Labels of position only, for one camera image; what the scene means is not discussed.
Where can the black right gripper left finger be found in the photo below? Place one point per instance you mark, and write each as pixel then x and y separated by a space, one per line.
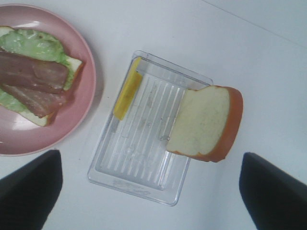
pixel 28 194

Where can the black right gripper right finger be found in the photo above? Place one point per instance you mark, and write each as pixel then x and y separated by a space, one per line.
pixel 274 199

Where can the bacon strip tray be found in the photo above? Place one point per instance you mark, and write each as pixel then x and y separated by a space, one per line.
pixel 41 104
pixel 22 71

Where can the bread slice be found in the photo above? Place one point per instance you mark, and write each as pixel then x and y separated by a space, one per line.
pixel 207 123
pixel 74 69

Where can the green lettuce leaf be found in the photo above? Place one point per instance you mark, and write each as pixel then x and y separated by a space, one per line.
pixel 36 45

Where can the clear plastic tray right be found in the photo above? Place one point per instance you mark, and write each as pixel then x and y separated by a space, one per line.
pixel 130 155

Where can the yellow cheese slice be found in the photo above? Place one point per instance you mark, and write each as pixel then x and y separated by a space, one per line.
pixel 129 88

